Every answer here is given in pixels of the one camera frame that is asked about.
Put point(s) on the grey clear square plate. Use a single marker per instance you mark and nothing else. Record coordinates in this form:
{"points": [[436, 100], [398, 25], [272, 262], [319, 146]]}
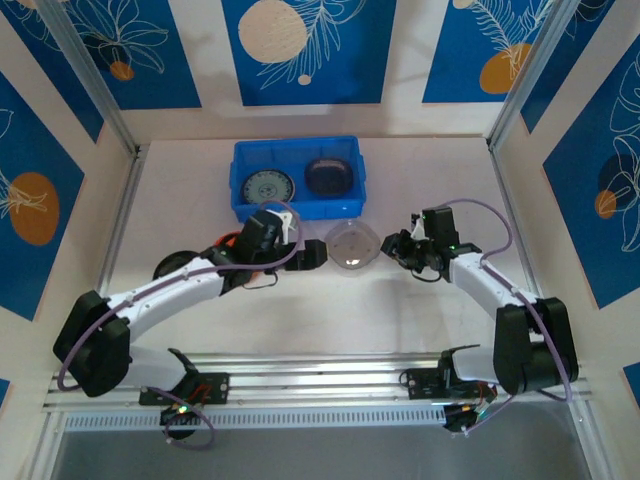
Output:
{"points": [[350, 245]]}

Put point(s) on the orange round plate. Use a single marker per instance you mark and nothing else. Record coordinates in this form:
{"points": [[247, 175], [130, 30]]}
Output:
{"points": [[226, 240]]}

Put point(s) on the blue-green patterned round plate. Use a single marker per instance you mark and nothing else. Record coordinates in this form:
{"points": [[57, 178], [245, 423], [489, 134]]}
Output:
{"points": [[268, 186]]}

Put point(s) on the brownish clear square plate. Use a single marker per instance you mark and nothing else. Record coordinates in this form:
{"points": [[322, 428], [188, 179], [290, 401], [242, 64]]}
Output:
{"points": [[328, 176]]}

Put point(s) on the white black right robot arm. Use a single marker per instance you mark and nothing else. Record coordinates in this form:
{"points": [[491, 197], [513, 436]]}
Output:
{"points": [[480, 280]]}

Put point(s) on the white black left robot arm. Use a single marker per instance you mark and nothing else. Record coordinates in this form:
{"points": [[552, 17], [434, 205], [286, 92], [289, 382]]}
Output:
{"points": [[165, 295]]}

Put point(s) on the blue plastic bin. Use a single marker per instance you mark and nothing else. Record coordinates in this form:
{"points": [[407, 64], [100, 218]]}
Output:
{"points": [[300, 210]]}

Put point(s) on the black controller box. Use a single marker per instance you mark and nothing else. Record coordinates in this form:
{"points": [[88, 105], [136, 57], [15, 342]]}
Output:
{"points": [[180, 411], [457, 417]]}

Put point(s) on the aluminium side rail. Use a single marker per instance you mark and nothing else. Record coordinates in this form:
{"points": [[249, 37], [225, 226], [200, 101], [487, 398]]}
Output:
{"points": [[125, 200], [512, 210]]}

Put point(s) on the aluminium frame rail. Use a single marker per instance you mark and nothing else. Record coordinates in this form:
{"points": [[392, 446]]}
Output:
{"points": [[310, 380]]}

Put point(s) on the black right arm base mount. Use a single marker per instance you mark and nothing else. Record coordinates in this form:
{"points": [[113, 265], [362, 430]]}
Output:
{"points": [[420, 385]]}

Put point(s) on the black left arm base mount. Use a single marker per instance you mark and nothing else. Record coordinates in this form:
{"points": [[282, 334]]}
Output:
{"points": [[215, 387]]}

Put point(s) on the aluminium frame post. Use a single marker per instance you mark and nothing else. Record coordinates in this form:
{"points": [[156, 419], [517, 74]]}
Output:
{"points": [[530, 70], [90, 75]]}

